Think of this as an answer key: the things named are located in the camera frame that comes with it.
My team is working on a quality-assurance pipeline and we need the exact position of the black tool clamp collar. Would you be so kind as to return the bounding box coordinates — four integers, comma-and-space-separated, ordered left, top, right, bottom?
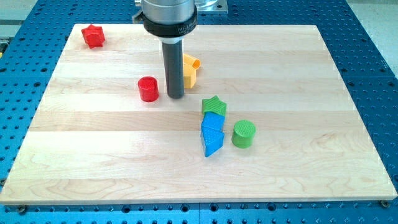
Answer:
142, 7, 197, 38

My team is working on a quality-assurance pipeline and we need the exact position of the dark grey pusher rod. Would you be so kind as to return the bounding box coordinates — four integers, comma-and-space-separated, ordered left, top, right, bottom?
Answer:
162, 40, 185, 99

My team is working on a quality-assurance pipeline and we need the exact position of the red cylinder block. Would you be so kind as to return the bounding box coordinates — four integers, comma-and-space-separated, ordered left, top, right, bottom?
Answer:
137, 77, 159, 102

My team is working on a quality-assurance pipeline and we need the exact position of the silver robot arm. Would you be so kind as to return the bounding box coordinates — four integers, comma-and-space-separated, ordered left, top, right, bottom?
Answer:
141, 0, 197, 99

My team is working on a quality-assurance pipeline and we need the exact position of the green star block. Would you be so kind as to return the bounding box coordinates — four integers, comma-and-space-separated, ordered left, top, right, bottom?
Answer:
201, 96, 227, 116

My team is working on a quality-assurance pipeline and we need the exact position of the red star block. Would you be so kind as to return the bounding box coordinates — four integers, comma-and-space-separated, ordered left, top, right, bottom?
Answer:
81, 24, 105, 49

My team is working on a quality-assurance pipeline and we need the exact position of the yellow pentagon block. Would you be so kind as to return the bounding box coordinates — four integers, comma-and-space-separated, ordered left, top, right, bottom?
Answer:
183, 63, 197, 89

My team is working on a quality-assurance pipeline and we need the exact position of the blue cube block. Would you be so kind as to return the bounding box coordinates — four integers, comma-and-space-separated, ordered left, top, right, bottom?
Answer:
201, 112, 225, 131

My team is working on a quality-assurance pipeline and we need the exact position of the blue triangle block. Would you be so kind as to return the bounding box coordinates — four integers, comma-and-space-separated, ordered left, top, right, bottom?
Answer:
201, 127, 224, 157

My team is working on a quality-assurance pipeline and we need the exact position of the green cylinder block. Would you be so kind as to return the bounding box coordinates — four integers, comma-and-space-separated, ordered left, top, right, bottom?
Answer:
231, 119, 256, 149

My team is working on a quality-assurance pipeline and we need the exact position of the wooden board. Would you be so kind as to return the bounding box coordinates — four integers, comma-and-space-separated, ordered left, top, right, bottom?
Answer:
1, 24, 397, 205

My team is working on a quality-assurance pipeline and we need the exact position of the silver mounting bracket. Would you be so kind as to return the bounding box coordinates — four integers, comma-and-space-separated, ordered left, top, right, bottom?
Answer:
195, 0, 228, 14

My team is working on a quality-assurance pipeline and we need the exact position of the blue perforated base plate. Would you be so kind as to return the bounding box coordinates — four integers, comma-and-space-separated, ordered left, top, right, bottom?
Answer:
1, 0, 397, 223

